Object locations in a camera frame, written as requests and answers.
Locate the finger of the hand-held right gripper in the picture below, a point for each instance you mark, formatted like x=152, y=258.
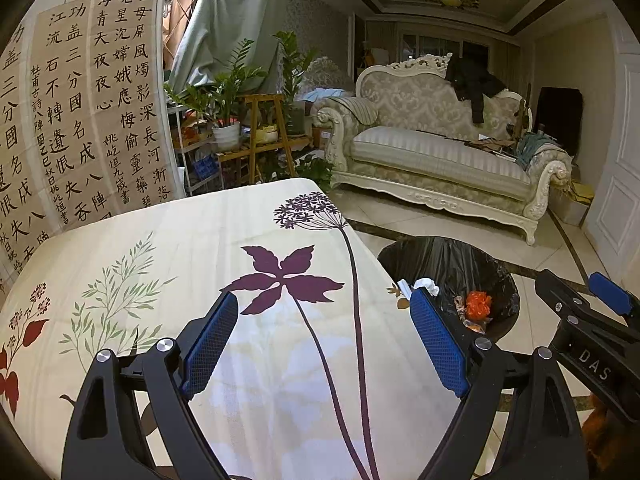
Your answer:
x=607, y=292
x=557, y=291

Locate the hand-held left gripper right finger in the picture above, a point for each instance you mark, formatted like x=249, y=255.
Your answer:
x=440, y=345

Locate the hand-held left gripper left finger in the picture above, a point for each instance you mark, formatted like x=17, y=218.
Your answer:
x=210, y=345

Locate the orange plastic bag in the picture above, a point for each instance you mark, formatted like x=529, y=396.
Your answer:
x=477, y=305

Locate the white tissue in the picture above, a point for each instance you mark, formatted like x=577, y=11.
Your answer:
x=427, y=286

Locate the trash bin with black bag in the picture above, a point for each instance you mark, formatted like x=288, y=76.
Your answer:
x=450, y=260

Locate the person's right forearm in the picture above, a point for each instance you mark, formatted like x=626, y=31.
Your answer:
x=607, y=430

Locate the grey carton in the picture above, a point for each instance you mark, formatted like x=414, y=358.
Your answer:
x=567, y=210

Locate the yellow box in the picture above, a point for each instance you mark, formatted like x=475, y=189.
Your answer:
x=582, y=192

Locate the floral tablecloth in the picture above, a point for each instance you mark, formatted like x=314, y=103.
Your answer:
x=175, y=220

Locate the white door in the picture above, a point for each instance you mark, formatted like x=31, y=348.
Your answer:
x=615, y=160

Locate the blue knit blanket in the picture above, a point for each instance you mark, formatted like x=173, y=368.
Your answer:
x=535, y=145

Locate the dark brown cloth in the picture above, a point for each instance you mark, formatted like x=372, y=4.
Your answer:
x=492, y=144

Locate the white metal shelf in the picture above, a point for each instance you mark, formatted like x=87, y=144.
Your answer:
x=186, y=175

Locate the blue plastic crate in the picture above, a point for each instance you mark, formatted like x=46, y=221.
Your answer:
x=206, y=167

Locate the ornate white sofa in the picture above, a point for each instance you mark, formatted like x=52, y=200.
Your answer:
x=440, y=150

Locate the thin black stick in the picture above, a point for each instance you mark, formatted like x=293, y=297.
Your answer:
x=440, y=135

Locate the leafy floor plant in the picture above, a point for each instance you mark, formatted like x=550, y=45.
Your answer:
x=315, y=170

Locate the small plant in yellow pot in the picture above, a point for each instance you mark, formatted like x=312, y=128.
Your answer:
x=269, y=132

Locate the black jacket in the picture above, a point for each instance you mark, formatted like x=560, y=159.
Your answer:
x=472, y=82

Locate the wooden plant stand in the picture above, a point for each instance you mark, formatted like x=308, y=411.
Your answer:
x=262, y=97

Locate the large plant in white pot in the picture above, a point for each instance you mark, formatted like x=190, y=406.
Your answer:
x=230, y=90

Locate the window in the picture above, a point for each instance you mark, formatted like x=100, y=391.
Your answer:
x=425, y=45

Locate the tall plant in dark pot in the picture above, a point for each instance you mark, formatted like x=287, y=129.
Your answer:
x=292, y=65

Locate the ornate armchair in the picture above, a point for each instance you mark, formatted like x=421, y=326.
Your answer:
x=327, y=75

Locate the grey-green curtain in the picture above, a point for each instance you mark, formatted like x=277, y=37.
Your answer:
x=225, y=20

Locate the calligraphy wall hanging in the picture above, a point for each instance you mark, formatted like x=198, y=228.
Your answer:
x=75, y=110

